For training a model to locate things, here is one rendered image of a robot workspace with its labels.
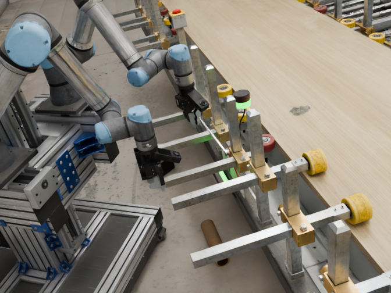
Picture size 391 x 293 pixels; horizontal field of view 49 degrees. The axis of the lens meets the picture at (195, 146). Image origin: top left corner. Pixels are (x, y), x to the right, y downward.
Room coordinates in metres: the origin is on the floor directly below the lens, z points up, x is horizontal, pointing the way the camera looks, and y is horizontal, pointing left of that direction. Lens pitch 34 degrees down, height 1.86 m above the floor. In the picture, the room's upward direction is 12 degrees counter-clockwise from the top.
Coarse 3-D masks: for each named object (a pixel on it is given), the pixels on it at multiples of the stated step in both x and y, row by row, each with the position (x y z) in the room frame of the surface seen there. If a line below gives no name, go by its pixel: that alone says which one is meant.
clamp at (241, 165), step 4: (228, 148) 1.42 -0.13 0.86; (232, 152) 1.37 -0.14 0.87; (236, 152) 1.37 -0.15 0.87; (240, 152) 1.36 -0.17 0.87; (244, 152) 1.35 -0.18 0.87; (232, 156) 1.37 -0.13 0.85; (236, 156) 1.34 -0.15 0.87; (240, 156) 1.33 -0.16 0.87; (236, 160) 1.32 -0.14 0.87; (240, 160) 1.31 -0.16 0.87; (236, 164) 1.32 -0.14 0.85; (240, 164) 1.30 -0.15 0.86; (244, 164) 1.30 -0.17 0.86; (240, 168) 1.30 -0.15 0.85; (244, 168) 1.30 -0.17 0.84; (240, 172) 1.29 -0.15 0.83
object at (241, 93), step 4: (236, 92) 1.40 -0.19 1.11; (240, 92) 1.40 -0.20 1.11; (244, 92) 1.39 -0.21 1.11; (248, 92) 1.39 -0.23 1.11; (236, 96) 1.38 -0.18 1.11; (240, 96) 1.37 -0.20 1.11; (244, 96) 1.37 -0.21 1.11; (244, 108) 1.39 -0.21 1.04; (244, 112) 1.39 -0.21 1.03; (240, 120) 1.39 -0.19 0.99; (240, 124) 1.39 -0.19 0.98; (240, 136) 1.39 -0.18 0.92
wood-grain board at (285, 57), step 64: (192, 0) 3.45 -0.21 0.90; (256, 0) 3.12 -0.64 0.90; (256, 64) 2.06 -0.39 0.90; (320, 64) 1.91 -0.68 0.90; (384, 64) 1.77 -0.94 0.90; (320, 128) 1.37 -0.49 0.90; (384, 128) 1.28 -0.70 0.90; (320, 192) 1.02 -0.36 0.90; (384, 192) 0.96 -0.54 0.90; (384, 256) 0.73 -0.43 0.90
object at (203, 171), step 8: (248, 152) 1.36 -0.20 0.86; (264, 152) 1.34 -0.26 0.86; (224, 160) 1.34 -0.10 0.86; (232, 160) 1.33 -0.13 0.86; (200, 168) 1.33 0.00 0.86; (208, 168) 1.32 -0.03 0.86; (216, 168) 1.32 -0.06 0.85; (224, 168) 1.32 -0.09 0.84; (168, 176) 1.32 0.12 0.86; (176, 176) 1.31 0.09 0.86; (184, 176) 1.30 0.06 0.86; (192, 176) 1.30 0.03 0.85; (200, 176) 1.31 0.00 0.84; (168, 184) 1.29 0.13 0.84; (176, 184) 1.29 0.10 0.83
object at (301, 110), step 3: (294, 108) 1.53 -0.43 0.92; (297, 108) 1.52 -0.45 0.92; (300, 108) 1.52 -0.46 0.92; (303, 108) 1.51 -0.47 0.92; (306, 108) 1.52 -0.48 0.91; (309, 108) 1.52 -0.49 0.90; (291, 111) 1.53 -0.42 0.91; (294, 111) 1.52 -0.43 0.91; (297, 111) 1.51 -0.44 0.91; (300, 111) 1.50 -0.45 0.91; (303, 111) 1.50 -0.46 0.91; (306, 111) 1.50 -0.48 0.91; (294, 114) 1.50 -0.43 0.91; (297, 114) 1.49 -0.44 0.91; (300, 114) 1.49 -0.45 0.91; (303, 114) 1.49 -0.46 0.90
